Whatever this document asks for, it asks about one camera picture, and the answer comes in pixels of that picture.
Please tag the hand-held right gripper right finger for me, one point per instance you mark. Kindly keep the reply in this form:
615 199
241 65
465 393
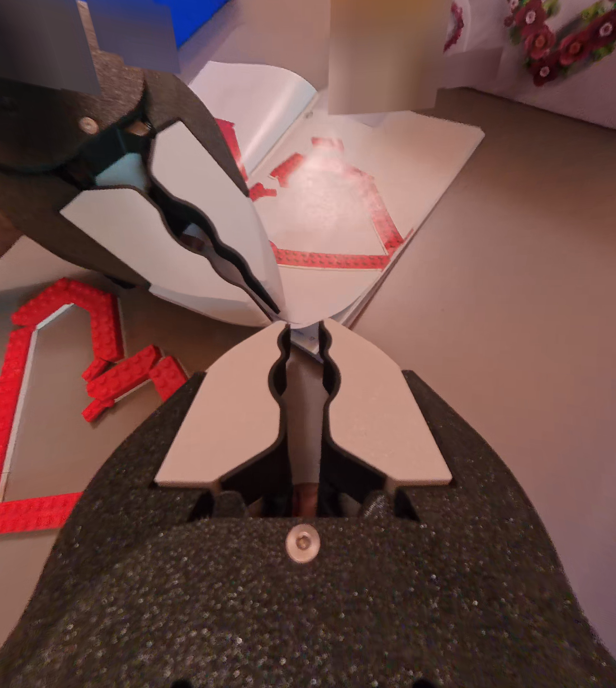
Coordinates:
383 419

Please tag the heart wreath toy box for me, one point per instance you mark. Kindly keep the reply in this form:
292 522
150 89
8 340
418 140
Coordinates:
582 102

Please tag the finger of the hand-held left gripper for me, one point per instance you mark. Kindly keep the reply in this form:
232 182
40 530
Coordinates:
222 188
125 226

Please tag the grey desk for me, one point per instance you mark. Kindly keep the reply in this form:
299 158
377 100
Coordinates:
528 322

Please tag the blue plastic bin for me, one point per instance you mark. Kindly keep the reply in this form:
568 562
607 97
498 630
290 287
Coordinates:
200 16

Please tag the white instruction booklet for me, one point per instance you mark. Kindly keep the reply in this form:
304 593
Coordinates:
421 161

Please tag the red brick piece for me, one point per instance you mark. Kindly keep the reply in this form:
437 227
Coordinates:
125 373

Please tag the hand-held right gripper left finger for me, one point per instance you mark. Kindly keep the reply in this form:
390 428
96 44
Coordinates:
232 419

